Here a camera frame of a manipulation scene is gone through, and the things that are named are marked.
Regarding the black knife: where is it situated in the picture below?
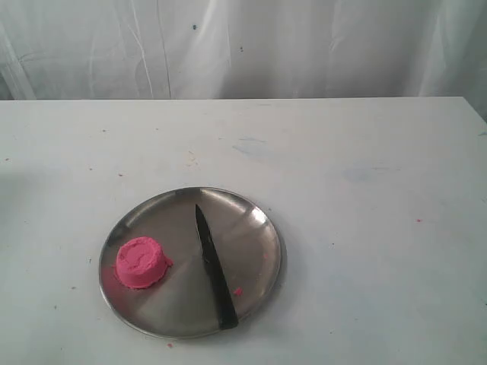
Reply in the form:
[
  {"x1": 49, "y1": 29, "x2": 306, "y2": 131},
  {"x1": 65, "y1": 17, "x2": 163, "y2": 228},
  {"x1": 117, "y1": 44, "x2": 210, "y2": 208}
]
[{"x1": 195, "y1": 204, "x2": 239, "y2": 330}]

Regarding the pink dough lump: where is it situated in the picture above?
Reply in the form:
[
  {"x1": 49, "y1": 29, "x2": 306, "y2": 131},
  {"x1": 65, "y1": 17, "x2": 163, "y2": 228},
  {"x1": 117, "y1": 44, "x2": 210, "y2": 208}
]
[{"x1": 113, "y1": 236, "x2": 173, "y2": 289}]

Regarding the small pink dough crumb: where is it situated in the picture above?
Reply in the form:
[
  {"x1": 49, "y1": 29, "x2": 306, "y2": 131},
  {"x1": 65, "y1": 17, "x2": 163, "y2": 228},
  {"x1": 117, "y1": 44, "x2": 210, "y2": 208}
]
[{"x1": 234, "y1": 287, "x2": 243, "y2": 297}]

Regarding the round stainless steel plate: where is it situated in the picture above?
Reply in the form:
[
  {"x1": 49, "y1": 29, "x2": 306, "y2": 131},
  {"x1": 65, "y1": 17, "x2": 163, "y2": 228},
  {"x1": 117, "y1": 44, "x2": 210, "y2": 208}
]
[{"x1": 99, "y1": 187, "x2": 283, "y2": 338}]

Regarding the white plastic backdrop sheet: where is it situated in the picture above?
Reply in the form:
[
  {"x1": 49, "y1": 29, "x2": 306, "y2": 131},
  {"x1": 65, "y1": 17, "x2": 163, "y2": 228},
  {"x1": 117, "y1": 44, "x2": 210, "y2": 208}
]
[{"x1": 1, "y1": 1, "x2": 486, "y2": 103}]

